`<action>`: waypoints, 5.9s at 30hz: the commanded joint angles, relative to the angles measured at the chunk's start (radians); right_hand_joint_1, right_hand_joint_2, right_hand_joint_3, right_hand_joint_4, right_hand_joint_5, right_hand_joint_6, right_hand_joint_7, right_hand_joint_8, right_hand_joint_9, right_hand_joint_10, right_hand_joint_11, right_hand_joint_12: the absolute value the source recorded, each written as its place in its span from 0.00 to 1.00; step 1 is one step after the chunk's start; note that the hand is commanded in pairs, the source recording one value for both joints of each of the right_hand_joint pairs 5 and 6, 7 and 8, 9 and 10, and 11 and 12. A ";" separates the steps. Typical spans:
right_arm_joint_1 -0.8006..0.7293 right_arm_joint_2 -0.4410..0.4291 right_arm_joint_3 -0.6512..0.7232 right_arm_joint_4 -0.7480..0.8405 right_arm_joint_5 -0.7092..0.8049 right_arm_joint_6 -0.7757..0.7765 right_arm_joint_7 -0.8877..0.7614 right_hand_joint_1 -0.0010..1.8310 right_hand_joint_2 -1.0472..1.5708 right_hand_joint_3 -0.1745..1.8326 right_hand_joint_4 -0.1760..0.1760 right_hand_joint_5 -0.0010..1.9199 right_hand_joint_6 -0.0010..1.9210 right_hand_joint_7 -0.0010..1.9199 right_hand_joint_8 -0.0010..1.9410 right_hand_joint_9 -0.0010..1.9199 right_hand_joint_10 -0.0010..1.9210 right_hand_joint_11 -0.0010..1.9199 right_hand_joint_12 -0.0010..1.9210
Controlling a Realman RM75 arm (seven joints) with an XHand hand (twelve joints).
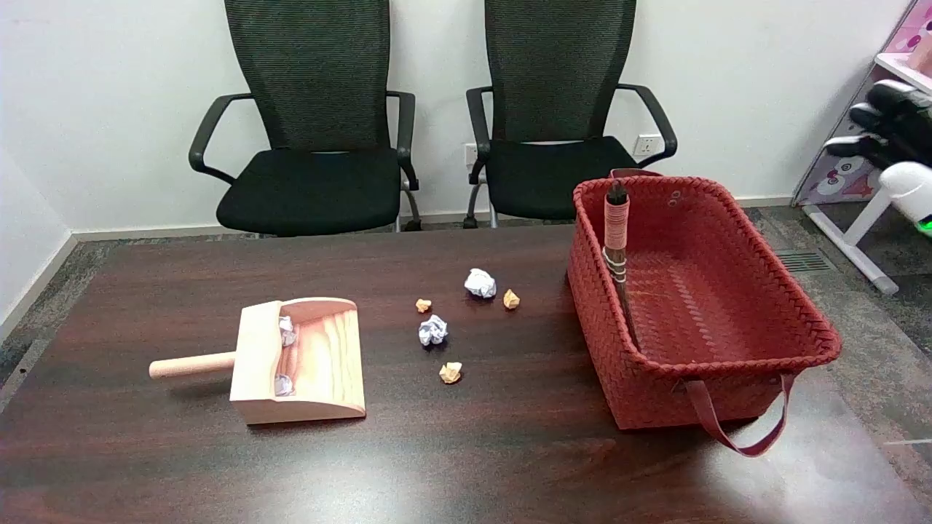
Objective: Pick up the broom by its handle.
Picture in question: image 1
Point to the white desk leg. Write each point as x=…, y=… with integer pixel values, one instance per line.
x=855, y=233

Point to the white crumpled paper ball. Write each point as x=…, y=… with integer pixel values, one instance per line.
x=433, y=331
x=287, y=331
x=480, y=283
x=283, y=385

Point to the white and black right hand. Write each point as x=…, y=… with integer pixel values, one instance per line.
x=899, y=120

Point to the floor vent grille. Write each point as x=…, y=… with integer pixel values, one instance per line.
x=802, y=261

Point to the pink item on shelf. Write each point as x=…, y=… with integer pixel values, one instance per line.
x=923, y=47

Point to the red woven basket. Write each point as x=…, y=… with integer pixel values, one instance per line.
x=699, y=306

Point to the wooden dustpan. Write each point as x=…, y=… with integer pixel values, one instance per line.
x=320, y=364

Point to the pink owl print shelf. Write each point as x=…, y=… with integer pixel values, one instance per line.
x=844, y=175

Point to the brown crumpled paper ball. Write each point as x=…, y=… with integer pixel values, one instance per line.
x=424, y=305
x=511, y=299
x=451, y=372

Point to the black mesh office chair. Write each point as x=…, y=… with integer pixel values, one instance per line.
x=313, y=175
x=557, y=160

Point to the white wall socket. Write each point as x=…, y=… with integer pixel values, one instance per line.
x=470, y=154
x=646, y=145

